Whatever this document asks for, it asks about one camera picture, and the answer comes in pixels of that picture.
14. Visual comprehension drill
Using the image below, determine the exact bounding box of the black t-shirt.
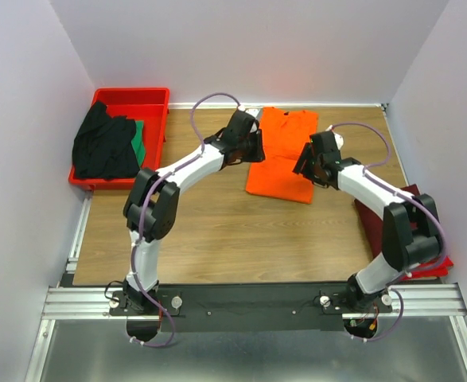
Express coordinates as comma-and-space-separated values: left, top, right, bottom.
72, 101, 140, 181

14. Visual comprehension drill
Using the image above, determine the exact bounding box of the green t-shirt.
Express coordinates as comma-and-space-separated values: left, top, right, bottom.
131, 120, 146, 167

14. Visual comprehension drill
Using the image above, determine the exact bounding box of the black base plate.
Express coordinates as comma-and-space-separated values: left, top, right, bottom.
109, 282, 394, 333

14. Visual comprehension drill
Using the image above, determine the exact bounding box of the red plastic bin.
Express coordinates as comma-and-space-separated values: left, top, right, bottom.
67, 87, 171, 192

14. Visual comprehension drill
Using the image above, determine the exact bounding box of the aluminium frame rail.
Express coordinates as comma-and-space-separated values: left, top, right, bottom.
25, 102, 467, 382

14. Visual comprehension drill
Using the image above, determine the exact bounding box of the folded maroon t-shirt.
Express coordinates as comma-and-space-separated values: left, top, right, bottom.
354, 183, 421, 259

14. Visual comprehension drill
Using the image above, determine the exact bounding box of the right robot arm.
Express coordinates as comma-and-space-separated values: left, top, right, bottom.
294, 129, 447, 311

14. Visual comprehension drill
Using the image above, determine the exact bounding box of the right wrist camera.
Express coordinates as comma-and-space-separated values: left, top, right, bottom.
334, 134, 344, 150

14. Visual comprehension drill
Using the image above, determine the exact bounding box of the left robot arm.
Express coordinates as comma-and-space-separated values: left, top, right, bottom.
123, 107, 265, 311

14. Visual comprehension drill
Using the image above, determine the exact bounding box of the orange t-shirt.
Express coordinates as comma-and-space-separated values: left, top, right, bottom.
246, 107, 319, 204

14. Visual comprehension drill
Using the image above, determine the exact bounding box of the folded red t-shirt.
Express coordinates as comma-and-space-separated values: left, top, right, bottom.
402, 257, 454, 281

